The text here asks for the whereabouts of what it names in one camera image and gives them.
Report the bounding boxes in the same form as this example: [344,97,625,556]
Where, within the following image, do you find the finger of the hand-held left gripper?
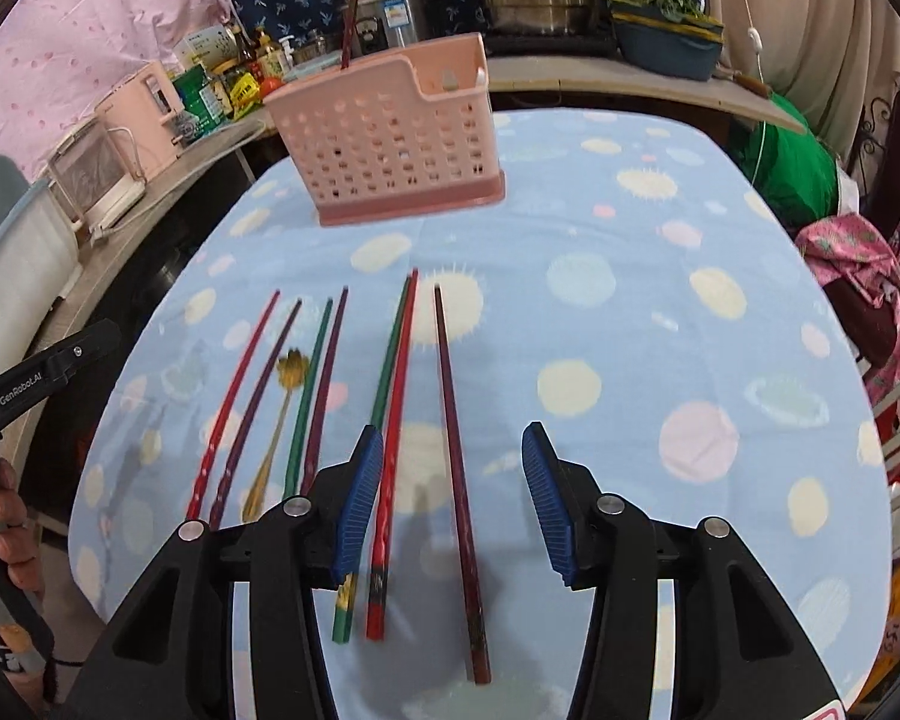
[0,319,121,458]

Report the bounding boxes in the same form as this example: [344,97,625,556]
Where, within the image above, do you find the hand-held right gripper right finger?
[521,421,845,720]

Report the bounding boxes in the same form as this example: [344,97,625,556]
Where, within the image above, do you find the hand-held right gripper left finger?
[64,424,387,720]

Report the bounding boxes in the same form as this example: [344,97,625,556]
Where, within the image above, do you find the dark maroon chopstick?
[433,284,492,686]
[337,0,362,68]

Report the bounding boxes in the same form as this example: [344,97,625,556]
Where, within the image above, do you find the red chopstick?
[365,268,420,642]
[185,289,281,523]

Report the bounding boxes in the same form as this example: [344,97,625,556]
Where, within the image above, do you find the green chopstick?
[332,275,413,644]
[283,298,335,502]

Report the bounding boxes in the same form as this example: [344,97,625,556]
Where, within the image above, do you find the purple chopstick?
[300,286,349,492]
[208,300,303,531]

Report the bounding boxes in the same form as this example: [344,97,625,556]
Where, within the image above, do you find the gold flower spoon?
[241,347,308,524]

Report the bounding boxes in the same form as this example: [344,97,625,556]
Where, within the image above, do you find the pink plastic utensil basket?
[262,34,507,227]

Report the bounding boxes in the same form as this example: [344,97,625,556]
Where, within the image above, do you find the person's left hand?
[0,461,44,567]

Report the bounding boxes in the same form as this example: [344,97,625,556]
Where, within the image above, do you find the blue polka-dot tablecloth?
[67,109,897,720]

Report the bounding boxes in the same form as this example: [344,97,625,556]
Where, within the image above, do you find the pink kitchen appliance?
[94,61,185,181]

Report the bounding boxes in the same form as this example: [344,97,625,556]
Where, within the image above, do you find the green packet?
[176,67,230,128]

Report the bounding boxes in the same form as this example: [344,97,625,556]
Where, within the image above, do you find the yellow packet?
[229,75,263,117]

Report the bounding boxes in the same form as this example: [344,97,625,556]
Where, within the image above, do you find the pink dotted curtain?
[0,0,233,188]

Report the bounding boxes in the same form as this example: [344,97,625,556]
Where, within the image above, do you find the white carton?
[187,28,239,70]

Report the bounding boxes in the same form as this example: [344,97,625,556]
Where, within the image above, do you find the pink floral cloth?
[795,214,900,391]

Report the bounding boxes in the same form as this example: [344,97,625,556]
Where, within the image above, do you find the green plastic bag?
[746,94,841,230]

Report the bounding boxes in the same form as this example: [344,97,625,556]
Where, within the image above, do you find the black induction cooker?
[484,30,620,57]

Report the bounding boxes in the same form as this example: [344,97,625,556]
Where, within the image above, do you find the blue plastic basin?
[609,4,725,82]

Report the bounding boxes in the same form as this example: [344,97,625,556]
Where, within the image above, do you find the stainless steel rice cooker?
[341,0,440,57]

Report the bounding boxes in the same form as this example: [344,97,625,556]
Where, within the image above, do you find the beige curtain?
[701,0,900,158]

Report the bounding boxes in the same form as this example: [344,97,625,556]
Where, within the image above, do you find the wooden-handled knife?
[712,64,773,98]

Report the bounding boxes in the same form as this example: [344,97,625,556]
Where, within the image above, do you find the white cable with switch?
[724,0,767,80]

